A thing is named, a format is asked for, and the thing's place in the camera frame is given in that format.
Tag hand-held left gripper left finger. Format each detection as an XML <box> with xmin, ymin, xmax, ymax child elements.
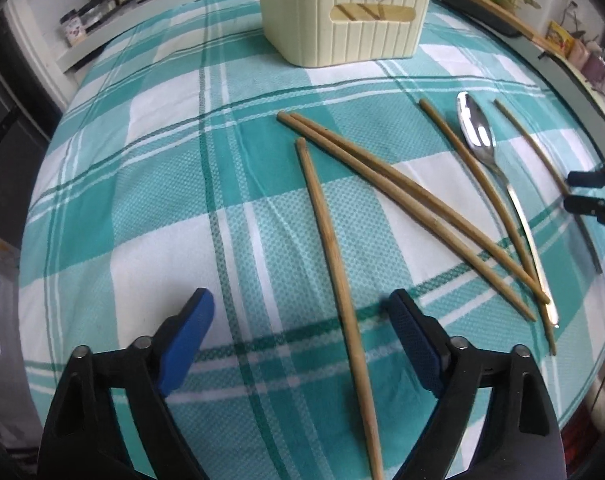
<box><xmin>40</xmin><ymin>287</ymin><xmax>214</xmax><ymax>480</ymax></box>

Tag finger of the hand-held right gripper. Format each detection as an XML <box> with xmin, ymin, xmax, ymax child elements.
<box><xmin>563</xmin><ymin>195</ymin><xmax>605</xmax><ymax>242</ymax></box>
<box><xmin>567</xmin><ymin>162</ymin><xmax>605</xmax><ymax>188</ymax></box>

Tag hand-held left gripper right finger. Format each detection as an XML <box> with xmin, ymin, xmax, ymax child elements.
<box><xmin>387</xmin><ymin>289</ymin><xmax>565</xmax><ymax>480</ymax></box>

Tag cream utensil holder box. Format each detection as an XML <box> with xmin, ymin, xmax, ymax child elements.
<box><xmin>256</xmin><ymin>0</ymin><xmax>437</xmax><ymax>68</ymax></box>

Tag large steel spoon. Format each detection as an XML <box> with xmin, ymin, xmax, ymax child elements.
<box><xmin>456</xmin><ymin>90</ymin><xmax>560</xmax><ymax>330</ymax></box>

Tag teal checked tablecloth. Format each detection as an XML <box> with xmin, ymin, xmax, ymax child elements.
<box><xmin>20</xmin><ymin>0</ymin><xmax>605</xmax><ymax>480</ymax></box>

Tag yellow packet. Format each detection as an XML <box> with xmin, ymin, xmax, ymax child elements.
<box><xmin>546</xmin><ymin>21</ymin><xmax>576</xmax><ymax>56</ymax></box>

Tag red stool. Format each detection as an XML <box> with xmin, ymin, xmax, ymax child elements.
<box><xmin>557</xmin><ymin>405</ymin><xmax>605</xmax><ymax>463</ymax></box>

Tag wooden cutting board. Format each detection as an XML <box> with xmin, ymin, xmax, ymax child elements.
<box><xmin>439</xmin><ymin>0</ymin><xmax>558</xmax><ymax>59</ymax></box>

